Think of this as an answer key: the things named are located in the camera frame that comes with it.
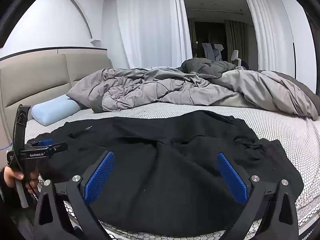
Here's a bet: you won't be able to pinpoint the grey duvet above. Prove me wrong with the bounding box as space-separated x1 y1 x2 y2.
66 66 320 121

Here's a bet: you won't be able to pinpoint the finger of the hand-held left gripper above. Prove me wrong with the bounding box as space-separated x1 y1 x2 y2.
26 139 54 149
46 142 68 155

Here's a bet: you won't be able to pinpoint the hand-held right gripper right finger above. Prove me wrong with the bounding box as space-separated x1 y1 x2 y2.
216 151 300 240

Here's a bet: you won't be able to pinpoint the black pants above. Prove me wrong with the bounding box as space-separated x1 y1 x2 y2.
27 110 305 238

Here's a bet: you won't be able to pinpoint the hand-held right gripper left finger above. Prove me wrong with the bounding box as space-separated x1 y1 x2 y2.
33 151 116 240

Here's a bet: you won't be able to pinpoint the light blue pillow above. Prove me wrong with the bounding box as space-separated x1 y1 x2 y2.
31 96 82 127

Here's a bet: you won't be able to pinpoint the chair with hanging clothes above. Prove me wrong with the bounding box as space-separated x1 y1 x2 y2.
201 42 224 62

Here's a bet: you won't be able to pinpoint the beige padded headboard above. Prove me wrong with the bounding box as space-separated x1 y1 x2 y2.
0 47 113 157

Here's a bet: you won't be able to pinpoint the person's left hand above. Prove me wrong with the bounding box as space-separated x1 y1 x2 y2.
3 166 39 195

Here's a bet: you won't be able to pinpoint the olive curtain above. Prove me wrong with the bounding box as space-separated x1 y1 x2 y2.
224 19 247 62

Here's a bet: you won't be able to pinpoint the person's left forearm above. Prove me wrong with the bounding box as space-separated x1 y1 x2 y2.
0 168 20 209

